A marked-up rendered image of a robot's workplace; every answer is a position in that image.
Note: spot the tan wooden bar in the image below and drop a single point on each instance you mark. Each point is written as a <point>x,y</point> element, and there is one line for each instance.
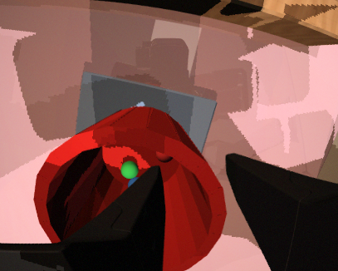
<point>308,22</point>

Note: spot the red ball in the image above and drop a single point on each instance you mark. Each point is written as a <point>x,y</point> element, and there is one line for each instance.
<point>163,158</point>

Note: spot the red cup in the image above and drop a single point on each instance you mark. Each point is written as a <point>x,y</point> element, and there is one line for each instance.
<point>82,177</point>

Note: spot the green ball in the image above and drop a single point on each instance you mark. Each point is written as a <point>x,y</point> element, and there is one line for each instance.
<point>129,170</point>

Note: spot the blue marble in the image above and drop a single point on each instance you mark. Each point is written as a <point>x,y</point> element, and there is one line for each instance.
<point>132,181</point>

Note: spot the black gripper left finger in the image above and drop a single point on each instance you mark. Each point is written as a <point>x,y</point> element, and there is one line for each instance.
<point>126,236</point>

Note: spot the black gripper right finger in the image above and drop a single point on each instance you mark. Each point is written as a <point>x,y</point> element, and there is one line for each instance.
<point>294,218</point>

